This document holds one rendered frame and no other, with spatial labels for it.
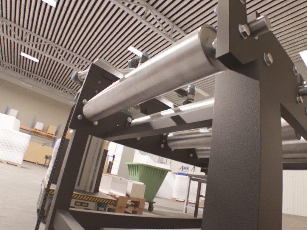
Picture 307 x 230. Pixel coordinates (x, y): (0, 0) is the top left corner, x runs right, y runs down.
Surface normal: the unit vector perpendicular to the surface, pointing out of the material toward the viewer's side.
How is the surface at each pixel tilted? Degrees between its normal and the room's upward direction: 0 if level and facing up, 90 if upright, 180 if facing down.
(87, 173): 90
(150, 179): 101
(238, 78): 90
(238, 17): 90
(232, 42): 90
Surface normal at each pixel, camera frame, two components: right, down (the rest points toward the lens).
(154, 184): 0.46, -0.06
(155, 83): -0.48, 0.68
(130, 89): -0.68, 0.36
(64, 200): 0.62, -0.18
